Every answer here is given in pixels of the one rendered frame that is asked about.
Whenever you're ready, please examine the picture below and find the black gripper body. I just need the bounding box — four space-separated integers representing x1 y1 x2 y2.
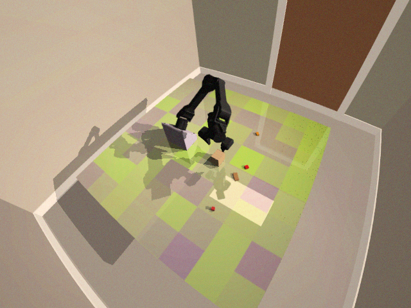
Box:
198 126 234 150

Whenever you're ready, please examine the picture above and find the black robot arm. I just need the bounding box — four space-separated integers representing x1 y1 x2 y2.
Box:
174 74 231 143

